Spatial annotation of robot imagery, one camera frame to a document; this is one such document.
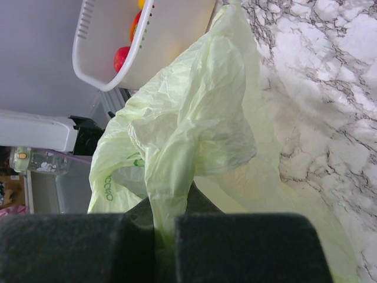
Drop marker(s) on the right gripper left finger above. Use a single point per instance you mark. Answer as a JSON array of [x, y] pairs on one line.
[[105, 247]]

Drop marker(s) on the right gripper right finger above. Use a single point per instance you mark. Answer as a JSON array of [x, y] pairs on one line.
[[212, 246]]

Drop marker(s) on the green plastic bag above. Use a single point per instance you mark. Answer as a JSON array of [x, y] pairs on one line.
[[203, 118]]

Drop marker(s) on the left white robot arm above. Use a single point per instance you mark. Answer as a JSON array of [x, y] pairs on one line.
[[76, 135]]

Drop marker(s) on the red fake apple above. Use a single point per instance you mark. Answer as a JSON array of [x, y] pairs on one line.
[[120, 57]]

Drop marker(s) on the red orange fake pepper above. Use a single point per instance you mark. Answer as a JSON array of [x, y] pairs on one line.
[[134, 25]]

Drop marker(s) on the orange fake papaya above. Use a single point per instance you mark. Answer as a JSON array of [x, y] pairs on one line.
[[141, 3]]

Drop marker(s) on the clear plastic bottle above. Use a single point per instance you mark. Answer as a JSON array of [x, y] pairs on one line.
[[22, 159]]

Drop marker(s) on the white plastic basket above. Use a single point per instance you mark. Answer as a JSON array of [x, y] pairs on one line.
[[164, 31]]

